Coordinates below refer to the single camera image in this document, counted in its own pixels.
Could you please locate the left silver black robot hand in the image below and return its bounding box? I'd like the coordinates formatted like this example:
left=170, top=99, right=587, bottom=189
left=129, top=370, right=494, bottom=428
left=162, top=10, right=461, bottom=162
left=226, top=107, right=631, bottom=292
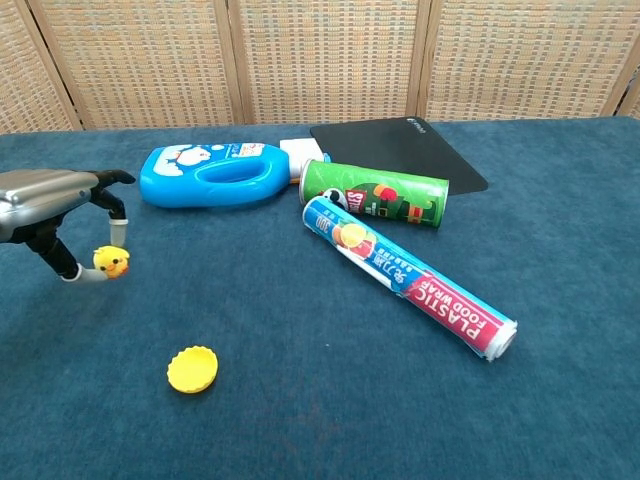
left=0, top=168, right=137, bottom=284

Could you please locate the small orange toy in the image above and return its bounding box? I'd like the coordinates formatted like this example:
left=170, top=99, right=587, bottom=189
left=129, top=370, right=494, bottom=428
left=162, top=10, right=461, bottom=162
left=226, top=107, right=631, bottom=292
left=92, top=245, right=131, bottom=280

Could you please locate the blue detergent bottle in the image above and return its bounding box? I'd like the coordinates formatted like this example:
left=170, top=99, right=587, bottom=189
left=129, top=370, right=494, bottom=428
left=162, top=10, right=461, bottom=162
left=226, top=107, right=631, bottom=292
left=139, top=141, right=292, bottom=209

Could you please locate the yellow bottle cap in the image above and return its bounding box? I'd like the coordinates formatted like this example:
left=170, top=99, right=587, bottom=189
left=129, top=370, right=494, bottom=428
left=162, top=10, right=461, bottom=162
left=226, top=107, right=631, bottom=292
left=167, top=346, right=220, bottom=395

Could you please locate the white and yellow box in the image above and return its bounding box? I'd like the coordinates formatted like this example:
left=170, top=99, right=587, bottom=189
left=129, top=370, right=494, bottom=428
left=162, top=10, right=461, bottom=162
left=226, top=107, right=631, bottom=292
left=278, top=138, right=332, bottom=184

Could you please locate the woven folding screen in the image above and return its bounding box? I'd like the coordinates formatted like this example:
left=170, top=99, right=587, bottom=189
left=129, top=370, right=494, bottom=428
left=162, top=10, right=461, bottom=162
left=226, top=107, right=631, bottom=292
left=0, top=0, right=640, bottom=135

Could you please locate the green chips can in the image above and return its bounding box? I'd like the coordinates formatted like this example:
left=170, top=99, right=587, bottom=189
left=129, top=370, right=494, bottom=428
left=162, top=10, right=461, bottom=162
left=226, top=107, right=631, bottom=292
left=298, top=158, right=450, bottom=232

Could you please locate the black mouse pad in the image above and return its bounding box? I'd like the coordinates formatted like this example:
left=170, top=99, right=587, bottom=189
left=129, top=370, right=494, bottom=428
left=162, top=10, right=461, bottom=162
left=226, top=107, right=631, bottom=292
left=309, top=116, right=490, bottom=197

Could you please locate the plastic food wrap roll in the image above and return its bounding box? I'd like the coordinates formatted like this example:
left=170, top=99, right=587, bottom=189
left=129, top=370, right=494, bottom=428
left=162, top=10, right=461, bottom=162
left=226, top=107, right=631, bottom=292
left=301, top=195, right=519, bottom=364

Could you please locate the blue table mat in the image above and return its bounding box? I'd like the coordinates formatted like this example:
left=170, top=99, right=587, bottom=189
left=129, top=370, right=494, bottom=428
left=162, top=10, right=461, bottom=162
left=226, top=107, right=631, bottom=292
left=0, top=115, right=640, bottom=480

